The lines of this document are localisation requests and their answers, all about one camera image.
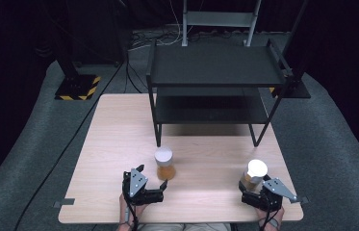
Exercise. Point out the amber jar with white lid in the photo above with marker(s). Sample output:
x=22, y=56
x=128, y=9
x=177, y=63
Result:
x=254, y=174
x=165, y=166

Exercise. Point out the black stand with striped base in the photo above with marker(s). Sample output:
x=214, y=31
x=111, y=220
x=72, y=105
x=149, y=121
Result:
x=77, y=86
x=295, y=86

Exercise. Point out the silver metal stand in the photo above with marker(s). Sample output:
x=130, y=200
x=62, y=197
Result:
x=220, y=19

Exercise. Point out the black two-tier metal rack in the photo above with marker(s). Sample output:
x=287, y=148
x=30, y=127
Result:
x=215, y=67

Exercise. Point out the grey tape piece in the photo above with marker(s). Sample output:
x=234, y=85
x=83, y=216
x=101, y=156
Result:
x=64, y=202
x=303, y=200

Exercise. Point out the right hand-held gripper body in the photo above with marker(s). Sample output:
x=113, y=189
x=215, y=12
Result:
x=270, y=195

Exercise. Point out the person's right hand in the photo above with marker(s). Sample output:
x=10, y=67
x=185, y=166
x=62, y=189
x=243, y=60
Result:
x=275, y=215

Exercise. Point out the person's left hand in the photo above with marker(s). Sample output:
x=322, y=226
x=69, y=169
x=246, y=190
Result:
x=140, y=210

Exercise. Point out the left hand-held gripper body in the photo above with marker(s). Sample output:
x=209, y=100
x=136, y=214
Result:
x=135, y=187

